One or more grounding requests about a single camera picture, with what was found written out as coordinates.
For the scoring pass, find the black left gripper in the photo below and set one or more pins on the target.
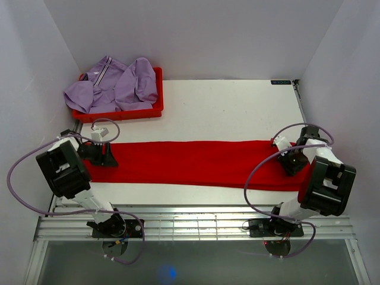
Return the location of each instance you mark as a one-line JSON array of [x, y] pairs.
[[108, 159]]

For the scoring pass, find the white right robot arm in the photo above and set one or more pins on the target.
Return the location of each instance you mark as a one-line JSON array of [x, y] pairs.
[[324, 190]]

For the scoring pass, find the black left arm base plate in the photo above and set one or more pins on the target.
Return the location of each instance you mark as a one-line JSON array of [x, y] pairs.
[[133, 230]]

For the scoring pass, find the red plastic bin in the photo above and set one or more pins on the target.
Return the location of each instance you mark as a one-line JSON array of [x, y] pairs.
[[154, 112]]

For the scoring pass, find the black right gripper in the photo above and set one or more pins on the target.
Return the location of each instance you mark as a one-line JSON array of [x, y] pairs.
[[290, 170]]

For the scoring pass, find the red trousers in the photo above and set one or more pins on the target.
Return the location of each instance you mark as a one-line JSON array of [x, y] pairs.
[[201, 163]]

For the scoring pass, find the aluminium table edge rail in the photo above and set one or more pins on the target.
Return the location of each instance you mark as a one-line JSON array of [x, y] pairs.
[[189, 224]]

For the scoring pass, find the small dark table label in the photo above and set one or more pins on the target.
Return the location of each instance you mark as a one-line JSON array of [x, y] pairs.
[[281, 82]]

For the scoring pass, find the purple shirt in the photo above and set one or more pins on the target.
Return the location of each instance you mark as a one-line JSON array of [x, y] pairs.
[[112, 86]]

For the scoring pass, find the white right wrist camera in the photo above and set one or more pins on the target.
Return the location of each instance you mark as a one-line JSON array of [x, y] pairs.
[[281, 143]]

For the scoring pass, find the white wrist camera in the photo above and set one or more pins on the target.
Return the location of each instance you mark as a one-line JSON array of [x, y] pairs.
[[98, 134], [281, 143]]

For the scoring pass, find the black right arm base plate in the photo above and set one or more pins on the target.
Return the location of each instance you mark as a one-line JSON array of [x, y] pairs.
[[273, 227]]

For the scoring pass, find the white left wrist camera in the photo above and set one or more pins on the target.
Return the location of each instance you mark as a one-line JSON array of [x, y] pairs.
[[98, 134]]

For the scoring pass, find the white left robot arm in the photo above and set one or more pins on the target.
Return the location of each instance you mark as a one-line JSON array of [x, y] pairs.
[[67, 176]]

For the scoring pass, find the aluminium side table rail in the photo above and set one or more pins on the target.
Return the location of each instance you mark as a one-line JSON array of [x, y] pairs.
[[296, 85]]

